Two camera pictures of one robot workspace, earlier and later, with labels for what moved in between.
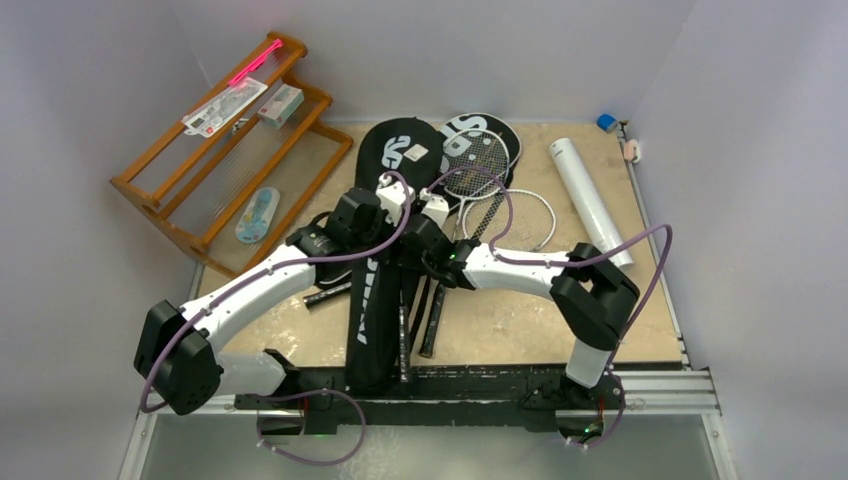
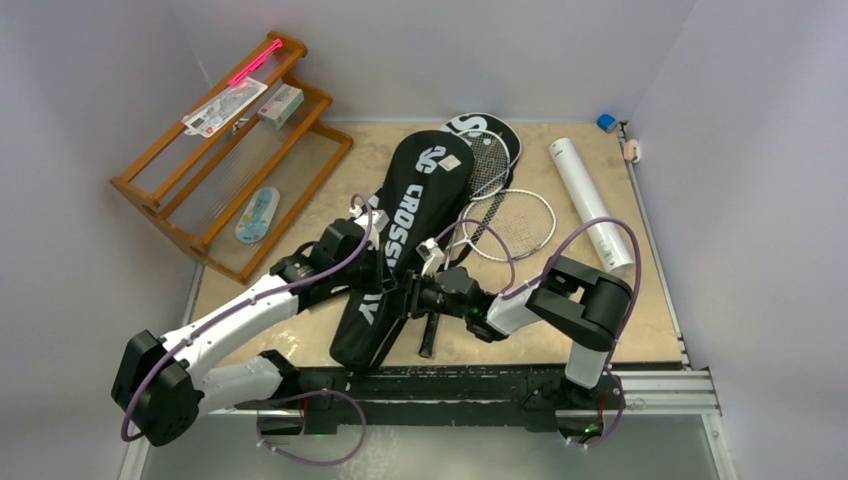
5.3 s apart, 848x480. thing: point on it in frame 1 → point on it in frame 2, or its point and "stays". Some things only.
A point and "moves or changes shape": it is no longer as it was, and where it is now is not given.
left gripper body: [381, 229] → [369, 271]
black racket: [432, 321] stays
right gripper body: [420, 237] → [411, 296]
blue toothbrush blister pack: [258, 215] stays
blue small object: [606, 122] stays
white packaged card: [205, 120] stays
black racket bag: [401, 158] moves or changes shape
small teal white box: [281, 105] stays
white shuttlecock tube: [588, 203] stays
